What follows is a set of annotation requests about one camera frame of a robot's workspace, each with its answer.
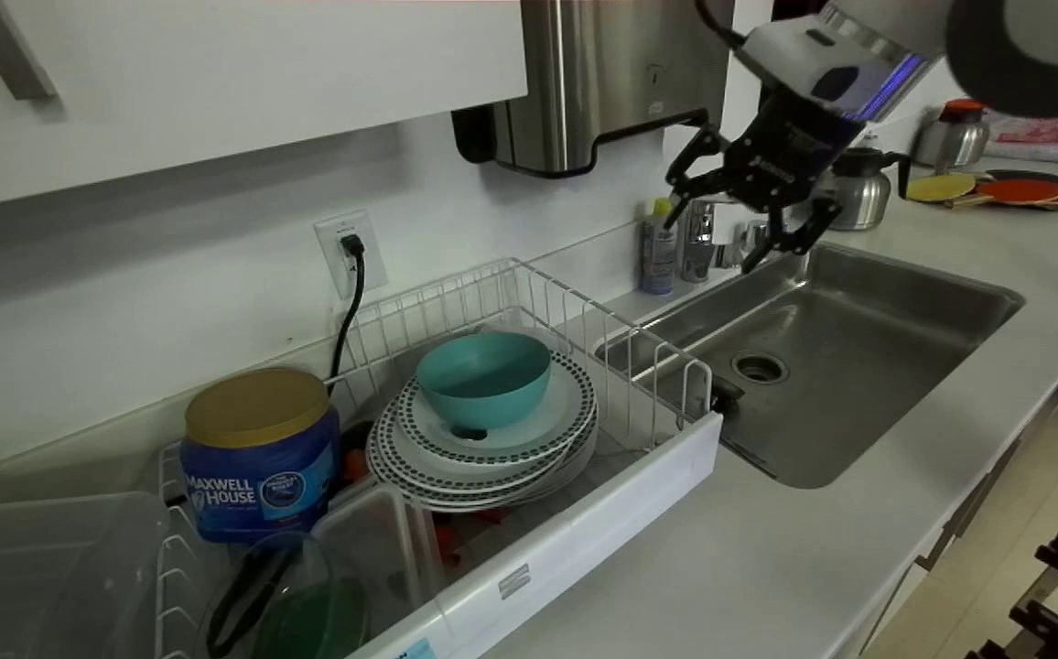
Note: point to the chrome sink faucet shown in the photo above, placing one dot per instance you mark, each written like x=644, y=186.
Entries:
x=701, y=240

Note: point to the bottles behind sink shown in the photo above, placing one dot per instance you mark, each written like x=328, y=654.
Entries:
x=656, y=258

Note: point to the small chrome cylinder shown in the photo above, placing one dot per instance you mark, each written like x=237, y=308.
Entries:
x=743, y=242

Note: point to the yellow round mat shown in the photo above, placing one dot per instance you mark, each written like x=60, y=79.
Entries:
x=939, y=186

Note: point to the white dish rack tray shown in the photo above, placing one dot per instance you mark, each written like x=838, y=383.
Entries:
x=566, y=551

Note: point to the white wall outlet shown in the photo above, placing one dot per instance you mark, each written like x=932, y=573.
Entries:
x=333, y=268

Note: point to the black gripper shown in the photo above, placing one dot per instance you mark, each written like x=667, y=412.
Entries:
x=789, y=146

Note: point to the small clear plastic container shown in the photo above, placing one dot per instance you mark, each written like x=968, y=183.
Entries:
x=375, y=551

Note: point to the blue canister yellow lid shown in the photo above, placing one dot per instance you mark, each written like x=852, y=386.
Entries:
x=258, y=468

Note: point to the white plate patterned rim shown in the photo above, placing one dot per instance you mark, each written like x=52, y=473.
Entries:
x=560, y=406
x=578, y=446
x=477, y=500

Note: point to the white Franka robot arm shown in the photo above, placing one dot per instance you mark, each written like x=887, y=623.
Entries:
x=1015, y=48

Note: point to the metal spoon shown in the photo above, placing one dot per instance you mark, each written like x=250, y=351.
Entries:
x=469, y=432

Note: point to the teal bowl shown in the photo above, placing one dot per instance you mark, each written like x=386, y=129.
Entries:
x=486, y=372

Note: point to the stainless paper towel dispenser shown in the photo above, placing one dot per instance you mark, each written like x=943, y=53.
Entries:
x=603, y=74

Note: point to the green bowl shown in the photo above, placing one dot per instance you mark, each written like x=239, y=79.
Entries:
x=309, y=623

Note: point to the white wall cabinet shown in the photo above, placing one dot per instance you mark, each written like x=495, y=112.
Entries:
x=246, y=74

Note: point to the pink packet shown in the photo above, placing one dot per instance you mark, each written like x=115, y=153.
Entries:
x=1054, y=138

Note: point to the large clear plastic container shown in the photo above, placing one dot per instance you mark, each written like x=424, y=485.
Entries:
x=40, y=587

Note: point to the stainless steel sink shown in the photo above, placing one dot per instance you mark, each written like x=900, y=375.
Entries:
x=869, y=367

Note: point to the steel kettle orange top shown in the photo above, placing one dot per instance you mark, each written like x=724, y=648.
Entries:
x=955, y=138

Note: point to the orange round mat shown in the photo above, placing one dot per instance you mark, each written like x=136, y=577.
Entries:
x=1028, y=191

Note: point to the black sink stopper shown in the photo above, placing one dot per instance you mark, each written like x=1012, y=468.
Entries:
x=727, y=397

